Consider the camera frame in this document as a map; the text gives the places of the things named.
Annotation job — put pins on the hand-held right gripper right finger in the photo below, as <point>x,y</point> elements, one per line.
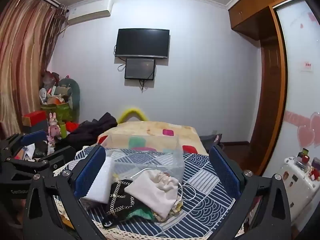
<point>224,172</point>

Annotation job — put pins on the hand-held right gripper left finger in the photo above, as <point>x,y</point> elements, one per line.
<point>92,171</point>

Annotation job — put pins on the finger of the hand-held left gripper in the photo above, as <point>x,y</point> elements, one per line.
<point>33,138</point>
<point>58,155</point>

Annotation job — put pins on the white foam pad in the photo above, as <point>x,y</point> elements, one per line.
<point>98,182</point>

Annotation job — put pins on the grey box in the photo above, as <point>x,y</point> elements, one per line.
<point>38,126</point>

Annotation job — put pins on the pile of papers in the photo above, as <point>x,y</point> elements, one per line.
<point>30,151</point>

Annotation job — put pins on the red box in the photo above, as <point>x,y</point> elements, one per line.
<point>33,118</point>

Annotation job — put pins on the pink bunny toy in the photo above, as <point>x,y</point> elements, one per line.
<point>53,127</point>

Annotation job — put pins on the green bottle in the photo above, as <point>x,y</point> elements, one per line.
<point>63,130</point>

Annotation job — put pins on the red cloth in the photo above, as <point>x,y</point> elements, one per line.
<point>72,126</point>

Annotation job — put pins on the blue patterned blanket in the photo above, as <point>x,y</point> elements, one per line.
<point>205,205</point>

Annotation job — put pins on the green cardboard box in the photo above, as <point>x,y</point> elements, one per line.
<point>61,111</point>

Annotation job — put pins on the black clothing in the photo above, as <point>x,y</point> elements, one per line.
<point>92,130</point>

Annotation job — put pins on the pile of plush toys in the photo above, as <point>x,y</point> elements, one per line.
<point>53,90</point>

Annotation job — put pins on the yellow floral cloth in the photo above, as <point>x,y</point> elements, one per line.
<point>177,205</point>

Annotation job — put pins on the clear plastic box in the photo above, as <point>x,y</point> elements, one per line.
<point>150,152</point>

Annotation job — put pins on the green cloth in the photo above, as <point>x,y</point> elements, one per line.
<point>140,214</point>

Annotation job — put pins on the white cabinet with stickers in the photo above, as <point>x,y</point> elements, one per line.
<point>292,187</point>

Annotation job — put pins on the yellow curved pillow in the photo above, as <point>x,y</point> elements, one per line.
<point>136,111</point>

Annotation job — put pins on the yellow patchwork quilt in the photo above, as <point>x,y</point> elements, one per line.
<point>155,128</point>

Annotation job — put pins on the red candle jar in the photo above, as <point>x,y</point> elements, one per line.
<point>305,159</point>

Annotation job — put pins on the green and black box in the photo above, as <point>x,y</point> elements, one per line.
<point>304,152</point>

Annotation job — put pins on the striped brown curtain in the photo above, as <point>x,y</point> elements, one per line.
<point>22,55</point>

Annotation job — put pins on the red figurine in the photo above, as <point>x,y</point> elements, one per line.
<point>314,173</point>

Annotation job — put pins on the purple box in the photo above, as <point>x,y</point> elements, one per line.
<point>316,163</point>

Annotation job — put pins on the wooden wardrobe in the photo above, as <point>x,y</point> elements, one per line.
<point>270,80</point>

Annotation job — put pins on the white sliding door with hearts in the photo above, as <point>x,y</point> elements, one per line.
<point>297,92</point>

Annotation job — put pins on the small black monitor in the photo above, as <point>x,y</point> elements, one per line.
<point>139,68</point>

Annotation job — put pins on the white air conditioner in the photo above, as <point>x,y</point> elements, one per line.
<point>87,12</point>

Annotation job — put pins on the white wall label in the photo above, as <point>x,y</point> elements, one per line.
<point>306,66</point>

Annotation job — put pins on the wall-mounted black television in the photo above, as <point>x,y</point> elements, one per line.
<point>142,42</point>

